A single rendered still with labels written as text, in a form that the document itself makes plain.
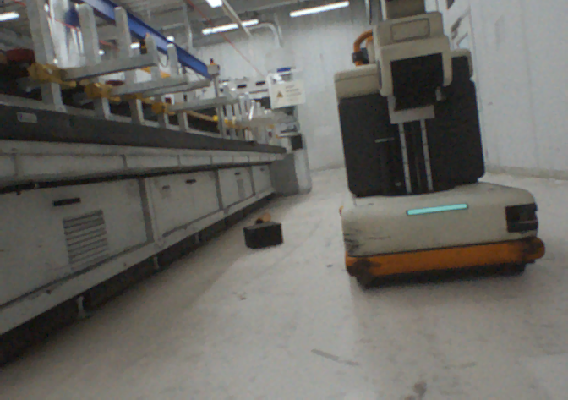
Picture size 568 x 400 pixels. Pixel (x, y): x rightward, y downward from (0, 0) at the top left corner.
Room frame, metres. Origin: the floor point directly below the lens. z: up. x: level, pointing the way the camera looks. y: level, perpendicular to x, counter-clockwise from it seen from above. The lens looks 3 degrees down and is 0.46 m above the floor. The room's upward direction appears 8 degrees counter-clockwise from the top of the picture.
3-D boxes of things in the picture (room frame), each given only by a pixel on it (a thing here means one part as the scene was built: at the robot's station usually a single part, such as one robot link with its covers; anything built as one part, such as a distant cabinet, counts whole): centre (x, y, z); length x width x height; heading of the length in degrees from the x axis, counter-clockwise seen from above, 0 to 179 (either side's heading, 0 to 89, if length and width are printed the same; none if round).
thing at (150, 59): (1.23, 0.53, 0.81); 0.43 x 0.03 x 0.04; 81
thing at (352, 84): (1.73, -0.54, 0.59); 0.55 x 0.34 x 0.83; 81
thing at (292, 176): (6.37, 0.40, 0.95); 1.65 x 0.70 x 1.90; 81
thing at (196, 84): (1.73, 0.45, 0.83); 0.43 x 0.03 x 0.04; 81
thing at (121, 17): (1.70, 0.55, 0.94); 0.04 x 0.04 x 0.48; 81
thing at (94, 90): (1.48, 0.59, 0.80); 0.14 x 0.06 x 0.05; 171
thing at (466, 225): (1.64, -0.53, 0.16); 0.67 x 0.64 x 0.25; 171
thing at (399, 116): (1.46, -0.56, 0.68); 0.28 x 0.27 x 0.25; 81
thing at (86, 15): (1.45, 0.59, 0.86); 0.04 x 0.04 x 0.48; 81
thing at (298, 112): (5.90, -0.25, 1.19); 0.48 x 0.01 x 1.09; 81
